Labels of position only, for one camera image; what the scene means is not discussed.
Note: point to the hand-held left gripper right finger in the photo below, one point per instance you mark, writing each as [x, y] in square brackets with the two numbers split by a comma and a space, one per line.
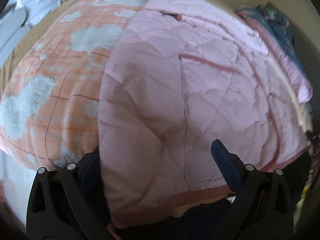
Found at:
[226, 162]

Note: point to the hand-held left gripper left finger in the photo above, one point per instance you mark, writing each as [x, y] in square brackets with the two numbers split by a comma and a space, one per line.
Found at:
[53, 205]

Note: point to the pink quilted blanket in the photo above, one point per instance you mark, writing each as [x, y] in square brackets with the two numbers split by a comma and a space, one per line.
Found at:
[187, 92]

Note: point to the person's dark trousers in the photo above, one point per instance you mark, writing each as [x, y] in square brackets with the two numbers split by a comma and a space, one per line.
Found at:
[205, 220]

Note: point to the yellow patterned cloth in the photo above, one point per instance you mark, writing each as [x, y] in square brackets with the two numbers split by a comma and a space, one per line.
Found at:
[312, 165]

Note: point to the orange plaid flower blanket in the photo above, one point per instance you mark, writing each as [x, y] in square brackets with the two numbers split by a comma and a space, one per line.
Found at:
[62, 80]

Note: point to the blue floral duvet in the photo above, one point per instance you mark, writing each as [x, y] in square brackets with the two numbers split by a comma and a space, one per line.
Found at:
[280, 30]

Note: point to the bed with beige sheet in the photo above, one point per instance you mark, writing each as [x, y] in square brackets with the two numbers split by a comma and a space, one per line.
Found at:
[17, 52]

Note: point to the white drawer chest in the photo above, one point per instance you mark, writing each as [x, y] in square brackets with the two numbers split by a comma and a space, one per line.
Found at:
[40, 0]

